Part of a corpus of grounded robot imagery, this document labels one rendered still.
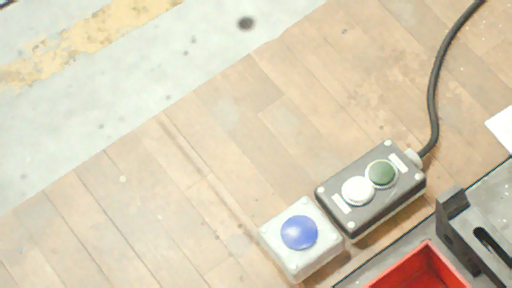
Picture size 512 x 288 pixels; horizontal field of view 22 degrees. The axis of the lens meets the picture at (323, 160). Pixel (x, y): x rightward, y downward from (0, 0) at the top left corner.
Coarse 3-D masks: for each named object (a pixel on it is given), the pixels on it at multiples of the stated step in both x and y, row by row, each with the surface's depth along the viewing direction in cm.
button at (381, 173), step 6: (378, 162) 143; (384, 162) 143; (372, 168) 143; (378, 168) 143; (384, 168) 143; (390, 168) 143; (372, 174) 143; (378, 174) 143; (384, 174) 143; (390, 174) 143; (372, 180) 142; (378, 180) 142; (384, 180) 142; (390, 180) 142
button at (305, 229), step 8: (296, 216) 141; (304, 216) 141; (288, 224) 141; (296, 224) 141; (304, 224) 141; (312, 224) 141; (280, 232) 141; (288, 232) 140; (296, 232) 140; (304, 232) 140; (312, 232) 140; (288, 240) 140; (296, 240) 140; (304, 240) 140; (312, 240) 140; (296, 248) 140; (304, 248) 140
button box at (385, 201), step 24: (480, 0) 156; (456, 24) 154; (432, 72) 152; (432, 96) 150; (432, 120) 148; (384, 144) 145; (432, 144) 147; (360, 168) 144; (408, 168) 144; (336, 192) 143; (384, 192) 142; (408, 192) 143; (336, 216) 142; (360, 216) 141; (384, 216) 143
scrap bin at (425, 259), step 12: (420, 252) 137; (432, 252) 136; (396, 264) 135; (408, 264) 137; (420, 264) 139; (432, 264) 139; (444, 264) 135; (384, 276) 135; (396, 276) 137; (408, 276) 140; (420, 276) 140; (432, 276) 140; (444, 276) 138; (456, 276) 134
